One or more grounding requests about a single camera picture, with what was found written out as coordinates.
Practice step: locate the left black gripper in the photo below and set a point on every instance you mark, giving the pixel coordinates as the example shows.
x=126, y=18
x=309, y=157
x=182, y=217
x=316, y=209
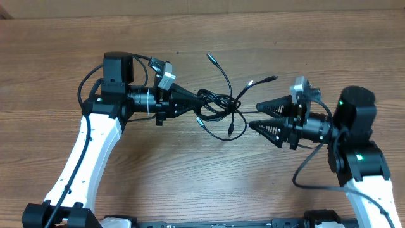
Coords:
x=176, y=102

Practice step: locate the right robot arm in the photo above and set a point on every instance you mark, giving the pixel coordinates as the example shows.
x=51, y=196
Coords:
x=361, y=168

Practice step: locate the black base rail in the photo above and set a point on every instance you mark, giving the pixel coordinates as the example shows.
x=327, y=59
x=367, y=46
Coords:
x=310, y=219

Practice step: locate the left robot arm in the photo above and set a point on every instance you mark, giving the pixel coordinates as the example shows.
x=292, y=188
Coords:
x=130, y=83

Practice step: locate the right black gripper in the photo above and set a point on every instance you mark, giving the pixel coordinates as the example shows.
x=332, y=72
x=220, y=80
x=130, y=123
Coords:
x=294, y=118

